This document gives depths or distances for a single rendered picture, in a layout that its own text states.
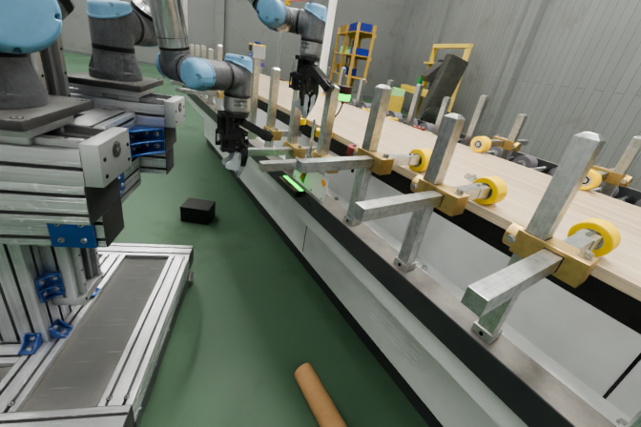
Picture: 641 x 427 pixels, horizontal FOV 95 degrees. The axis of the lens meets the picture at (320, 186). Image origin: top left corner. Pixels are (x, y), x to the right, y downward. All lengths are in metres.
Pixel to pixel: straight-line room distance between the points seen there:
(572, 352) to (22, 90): 1.29
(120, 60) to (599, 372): 1.53
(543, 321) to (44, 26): 1.17
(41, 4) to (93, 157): 0.25
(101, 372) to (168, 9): 1.08
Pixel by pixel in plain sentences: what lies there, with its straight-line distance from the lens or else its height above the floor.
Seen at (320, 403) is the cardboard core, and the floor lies 0.08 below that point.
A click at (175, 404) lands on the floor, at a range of 1.41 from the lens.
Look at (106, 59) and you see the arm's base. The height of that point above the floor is 1.10.
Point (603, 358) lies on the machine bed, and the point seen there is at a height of 0.70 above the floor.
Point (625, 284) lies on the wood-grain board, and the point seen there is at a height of 0.89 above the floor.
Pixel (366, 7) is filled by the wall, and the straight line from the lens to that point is 12.85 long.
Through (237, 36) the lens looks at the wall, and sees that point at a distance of 12.30.
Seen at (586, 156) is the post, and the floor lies 1.13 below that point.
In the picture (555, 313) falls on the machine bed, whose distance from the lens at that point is 0.98.
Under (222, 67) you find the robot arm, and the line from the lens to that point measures 0.85.
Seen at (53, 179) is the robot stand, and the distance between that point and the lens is 0.76.
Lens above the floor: 1.21
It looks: 23 degrees down
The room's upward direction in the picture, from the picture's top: 10 degrees clockwise
